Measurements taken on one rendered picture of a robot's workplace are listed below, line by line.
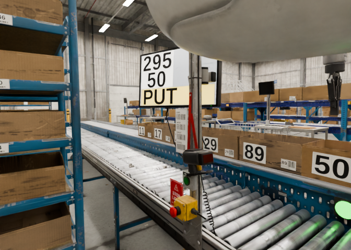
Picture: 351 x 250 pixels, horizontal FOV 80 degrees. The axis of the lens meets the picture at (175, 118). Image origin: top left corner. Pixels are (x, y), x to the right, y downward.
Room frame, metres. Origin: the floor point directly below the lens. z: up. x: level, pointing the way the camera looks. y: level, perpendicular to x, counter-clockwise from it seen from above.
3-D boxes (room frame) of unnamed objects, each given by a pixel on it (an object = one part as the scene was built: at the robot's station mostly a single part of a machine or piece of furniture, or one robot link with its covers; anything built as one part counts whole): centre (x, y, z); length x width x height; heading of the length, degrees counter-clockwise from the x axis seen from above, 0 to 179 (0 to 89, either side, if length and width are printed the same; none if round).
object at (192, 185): (0.84, -0.05, 0.95); 0.07 x 0.03 x 0.07; 35
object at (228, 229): (0.95, -0.35, 0.72); 0.52 x 0.05 x 0.05; 125
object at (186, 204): (0.80, -0.05, 0.84); 0.15 x 0.09 x 0.07; 35
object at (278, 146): (1.31, -0.66, 0.97); 0.39 x 0.29 x 0.17; 35
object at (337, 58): (0.98, -0.75, 1.47); 0.09 x 0.09 x 0.06
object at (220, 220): (1.00, -0.31, 0.72); 0.52 x 0.05 x 0.05; 125
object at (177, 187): (0.90, -0.02, 0.85); 0.16 x 0.01 x 0.13; 35
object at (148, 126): (2.60, 0.25, 0.96); 0.39 x 0.29 x 0.17; 36
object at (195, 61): (0.86, -0.08, 1.11); 0.12 x 0.05 x 0.88; 35
